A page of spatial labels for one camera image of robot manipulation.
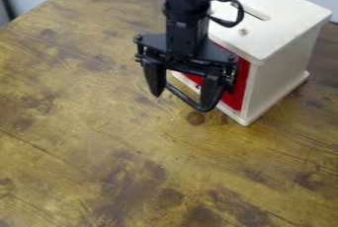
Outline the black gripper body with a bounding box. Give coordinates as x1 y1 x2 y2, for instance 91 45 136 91
132 15 240 89

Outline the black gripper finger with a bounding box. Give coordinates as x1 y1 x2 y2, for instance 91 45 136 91
144 63 167 97
199 74 228 111

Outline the red drawer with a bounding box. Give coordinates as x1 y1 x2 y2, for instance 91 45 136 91
179 40 249 110

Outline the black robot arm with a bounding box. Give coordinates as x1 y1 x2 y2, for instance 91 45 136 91
134 0 245 112

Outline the white wooden drawer cabinet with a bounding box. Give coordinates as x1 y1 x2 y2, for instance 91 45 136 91
170 0 334 127

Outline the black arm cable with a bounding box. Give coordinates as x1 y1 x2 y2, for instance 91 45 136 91
207 0 246 29

